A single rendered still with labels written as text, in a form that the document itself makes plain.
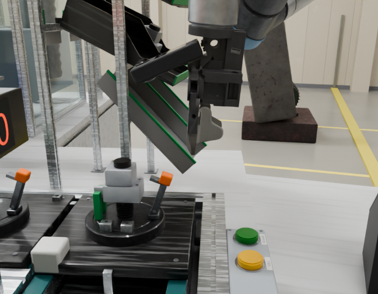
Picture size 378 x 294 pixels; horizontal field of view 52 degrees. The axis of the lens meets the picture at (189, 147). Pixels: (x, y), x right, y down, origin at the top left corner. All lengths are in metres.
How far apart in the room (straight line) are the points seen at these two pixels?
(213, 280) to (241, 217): 0.38
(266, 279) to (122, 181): 0.27
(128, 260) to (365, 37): 7.44
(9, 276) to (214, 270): 0.31
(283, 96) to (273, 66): 0.34
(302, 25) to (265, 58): 3.85
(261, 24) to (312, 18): 7.32
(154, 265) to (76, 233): 0.17
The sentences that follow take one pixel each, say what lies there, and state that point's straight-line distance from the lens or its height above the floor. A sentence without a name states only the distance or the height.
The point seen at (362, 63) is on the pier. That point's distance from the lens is 7.90.
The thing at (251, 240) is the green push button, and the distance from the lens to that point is 0.68.
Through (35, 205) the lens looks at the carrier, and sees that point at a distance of 0.84.
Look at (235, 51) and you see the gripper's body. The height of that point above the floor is 1.28.
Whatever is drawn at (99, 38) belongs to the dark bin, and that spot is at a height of 1.28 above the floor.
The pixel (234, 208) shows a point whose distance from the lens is 1.01.
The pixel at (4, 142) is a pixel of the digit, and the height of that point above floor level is 1.19.
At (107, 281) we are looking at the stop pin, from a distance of 0.62.
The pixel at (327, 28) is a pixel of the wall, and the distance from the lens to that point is 8.02.
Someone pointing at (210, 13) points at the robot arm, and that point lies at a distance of 0.58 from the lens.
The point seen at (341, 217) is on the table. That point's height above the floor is 0.86.
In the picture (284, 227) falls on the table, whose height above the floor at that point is 0.86.
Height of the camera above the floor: 1.32
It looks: 19 degrees down
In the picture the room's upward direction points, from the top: straight up
